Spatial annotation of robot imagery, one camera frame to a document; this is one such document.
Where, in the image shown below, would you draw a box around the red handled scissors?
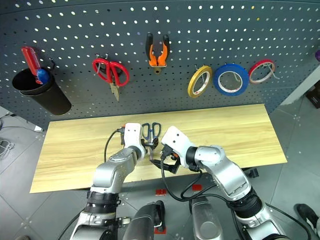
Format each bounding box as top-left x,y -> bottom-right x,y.
91,57 -> 131,102

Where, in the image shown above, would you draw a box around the grey blue handled scissors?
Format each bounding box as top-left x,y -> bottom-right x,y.
141,122 -> 162,161

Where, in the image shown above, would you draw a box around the grey rounded robot leg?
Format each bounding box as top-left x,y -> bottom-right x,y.
189,196 -> 224,240
122,199 -> 166,240

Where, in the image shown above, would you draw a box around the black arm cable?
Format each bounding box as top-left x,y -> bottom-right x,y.
103,128 -> 125,162
159,149 -> 241,240

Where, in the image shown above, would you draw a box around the white wire pegboard hook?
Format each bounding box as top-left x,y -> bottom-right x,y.
264,62 -> 281,80

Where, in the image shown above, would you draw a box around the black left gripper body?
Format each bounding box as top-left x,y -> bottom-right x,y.
118,125 -> 126,149

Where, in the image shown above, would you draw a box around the red handled screwdriver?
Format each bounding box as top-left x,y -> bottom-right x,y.
20,46 -> 44,85

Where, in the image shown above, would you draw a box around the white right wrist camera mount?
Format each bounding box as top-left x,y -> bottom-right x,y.
161,125 -> 197,169

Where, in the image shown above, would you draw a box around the white ledge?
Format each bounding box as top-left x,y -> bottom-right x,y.
279,65 -> 320,107

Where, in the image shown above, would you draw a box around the blue handled tool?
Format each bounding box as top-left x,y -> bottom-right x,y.
36,68 -> 50,85

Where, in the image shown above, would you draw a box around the red tape roll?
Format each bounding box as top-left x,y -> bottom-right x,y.
248,59 -> 276,85

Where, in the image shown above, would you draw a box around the black shoe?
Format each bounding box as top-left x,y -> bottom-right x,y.
293,203 -> 320,234

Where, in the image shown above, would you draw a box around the dark brown box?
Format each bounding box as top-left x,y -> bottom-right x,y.
304,81 -> 320,110

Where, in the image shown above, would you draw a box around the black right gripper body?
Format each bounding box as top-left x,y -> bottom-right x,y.
159,144 -> 181,166

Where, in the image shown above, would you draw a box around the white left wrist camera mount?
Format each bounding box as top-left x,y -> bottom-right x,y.
123,122 -> 146,155

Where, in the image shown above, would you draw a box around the black cylindrical tool cup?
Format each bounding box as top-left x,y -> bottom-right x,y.
11,67 -> 73,116

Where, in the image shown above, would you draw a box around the dark grey perforated pegboard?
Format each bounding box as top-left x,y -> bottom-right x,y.
0,0 -> 320,131

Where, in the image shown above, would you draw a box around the yellow tape roll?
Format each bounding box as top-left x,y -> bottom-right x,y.
187,65 -> 213,99

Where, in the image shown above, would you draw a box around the orange and black pliers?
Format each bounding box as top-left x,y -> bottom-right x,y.
145,32 -> 171,74

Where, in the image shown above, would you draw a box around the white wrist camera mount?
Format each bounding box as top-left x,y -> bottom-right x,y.
123,122 -> 146,155
161,125 -> 197,169

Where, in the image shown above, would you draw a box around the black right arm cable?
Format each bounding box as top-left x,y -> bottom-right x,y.
159,149 -> 241,240

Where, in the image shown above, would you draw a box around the blue tape roll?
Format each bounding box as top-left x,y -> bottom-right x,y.
212,63 -> 250,97

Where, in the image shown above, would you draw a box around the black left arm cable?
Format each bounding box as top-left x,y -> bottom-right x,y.
103,128 -> 125,162

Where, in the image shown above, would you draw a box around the white coiled floor cable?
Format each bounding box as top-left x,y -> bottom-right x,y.
0,139 -> 15,157

